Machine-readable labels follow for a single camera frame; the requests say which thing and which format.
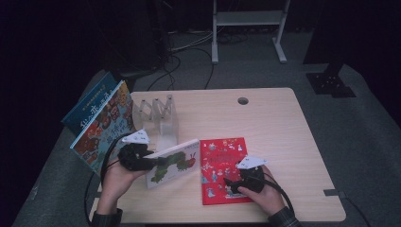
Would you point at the black metal stand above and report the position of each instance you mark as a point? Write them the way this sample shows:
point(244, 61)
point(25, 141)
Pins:
point(132, 63)
point(331, 83)

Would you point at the light blue animal picture book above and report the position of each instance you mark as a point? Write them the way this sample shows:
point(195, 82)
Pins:
point(101, 132)

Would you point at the person's right hand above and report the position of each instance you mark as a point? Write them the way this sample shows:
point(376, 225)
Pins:
point(269, 197)

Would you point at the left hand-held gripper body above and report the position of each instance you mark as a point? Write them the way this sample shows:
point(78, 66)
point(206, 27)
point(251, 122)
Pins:
point(134, 157)

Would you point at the white metal desk frame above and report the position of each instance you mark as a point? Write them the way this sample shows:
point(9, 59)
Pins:
point(249, 18)

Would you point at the red picture book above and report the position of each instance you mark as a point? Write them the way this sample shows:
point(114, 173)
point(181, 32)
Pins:
point(217, 157)

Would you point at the white caterpillar picture book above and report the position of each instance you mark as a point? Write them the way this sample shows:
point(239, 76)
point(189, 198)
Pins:
point(176, 164)

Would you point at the dark blue monster picture book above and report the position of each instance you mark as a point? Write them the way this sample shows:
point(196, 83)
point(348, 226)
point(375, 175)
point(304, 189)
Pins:
point(85, 107)

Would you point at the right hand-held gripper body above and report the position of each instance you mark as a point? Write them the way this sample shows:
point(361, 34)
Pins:
point(253, 179)

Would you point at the grey tape strip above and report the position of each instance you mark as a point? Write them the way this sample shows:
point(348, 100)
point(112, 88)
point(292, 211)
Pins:
point(331, 192)

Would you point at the person's left hand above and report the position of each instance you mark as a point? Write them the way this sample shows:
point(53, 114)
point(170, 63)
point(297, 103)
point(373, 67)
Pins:
point(115, 183)

